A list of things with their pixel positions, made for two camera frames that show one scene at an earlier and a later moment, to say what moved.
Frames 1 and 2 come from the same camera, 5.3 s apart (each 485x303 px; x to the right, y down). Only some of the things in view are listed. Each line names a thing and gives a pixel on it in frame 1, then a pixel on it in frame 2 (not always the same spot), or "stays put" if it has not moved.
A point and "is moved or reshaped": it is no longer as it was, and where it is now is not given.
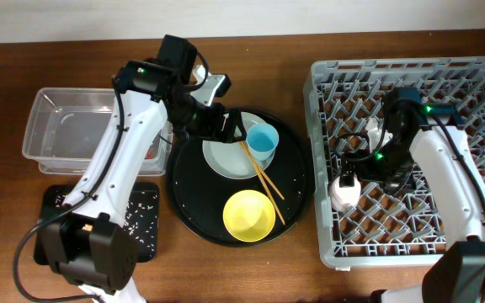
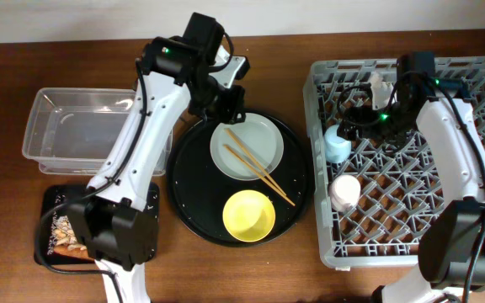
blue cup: (262, 139) to (338, 150)
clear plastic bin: (67, 126) stays put
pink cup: (343, 199) stays put
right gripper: (365, 171) to (367, 127)
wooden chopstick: (262, 183) to (253, 157)
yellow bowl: (249, 215) stays put
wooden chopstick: (262, 169) is moved or reshaped
